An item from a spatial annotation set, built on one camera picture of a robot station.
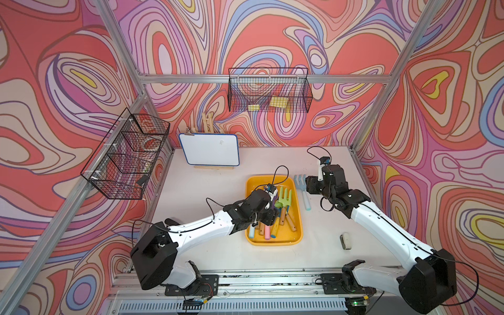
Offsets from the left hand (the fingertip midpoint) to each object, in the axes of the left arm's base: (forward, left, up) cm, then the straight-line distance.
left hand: (275, 210), depth 80 cm
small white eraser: (-9, -30, -10) cm, 33 cm away
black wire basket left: (+10, +61, +17) cm, 64 cm away
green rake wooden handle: (+8, -6, -8) cm, 13 cm away
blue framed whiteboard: (+33, +31, +3) cm, 46 cm away
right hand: (+10, -16, +5) cm, 20 cm away
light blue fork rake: (-5, +10, -10) cm, 15 cm away
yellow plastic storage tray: (-6, -5, -13) cm, 15 cm away
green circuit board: (-30, +32, -15) cm, 47 cm away
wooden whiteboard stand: (+31, +39, -10) cm, 51 cm away
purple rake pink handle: (-5, +3, -10) cm, 12 cm away
